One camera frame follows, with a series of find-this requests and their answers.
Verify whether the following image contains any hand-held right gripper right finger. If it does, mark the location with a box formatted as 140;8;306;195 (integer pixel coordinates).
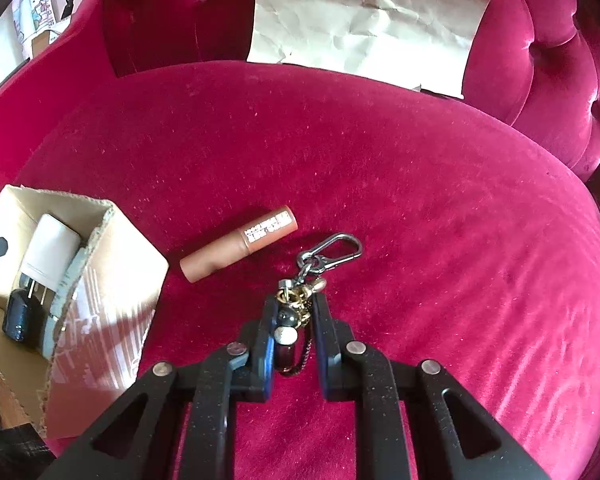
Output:
311;292;546;480

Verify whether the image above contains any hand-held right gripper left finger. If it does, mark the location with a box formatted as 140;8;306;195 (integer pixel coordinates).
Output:
87;294;276;480

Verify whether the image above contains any metal keychain with charms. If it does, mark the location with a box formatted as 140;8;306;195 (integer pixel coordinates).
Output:
271;232;364;378

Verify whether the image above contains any white wall charger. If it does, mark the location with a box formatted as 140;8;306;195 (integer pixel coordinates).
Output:
19;213;81;291

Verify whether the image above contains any black power adapter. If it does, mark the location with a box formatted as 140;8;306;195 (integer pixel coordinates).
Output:
1;287;43;343

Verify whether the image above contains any light blue cosmetic bottle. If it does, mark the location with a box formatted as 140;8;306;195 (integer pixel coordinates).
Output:
40;247;88;356

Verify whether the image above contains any cardboard box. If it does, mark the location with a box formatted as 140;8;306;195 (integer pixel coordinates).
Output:
0;185;170;436

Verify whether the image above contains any tan lip gloss tube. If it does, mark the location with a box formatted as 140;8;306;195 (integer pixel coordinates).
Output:
179;205;299;283

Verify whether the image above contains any red velvet tufted sofa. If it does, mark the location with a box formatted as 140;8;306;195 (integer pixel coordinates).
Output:
0;0;600;480

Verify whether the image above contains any person's left leg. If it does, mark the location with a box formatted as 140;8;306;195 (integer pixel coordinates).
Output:
0;422;57;480

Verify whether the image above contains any brown cardboard carton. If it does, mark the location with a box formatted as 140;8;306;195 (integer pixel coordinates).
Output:
30;22;73;58

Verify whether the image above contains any pink cartoon print curtain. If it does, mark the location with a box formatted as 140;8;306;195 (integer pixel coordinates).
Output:
11;0;56;58

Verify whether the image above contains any creased brown paper sheet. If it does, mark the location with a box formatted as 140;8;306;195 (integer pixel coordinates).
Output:
246;0;502;100

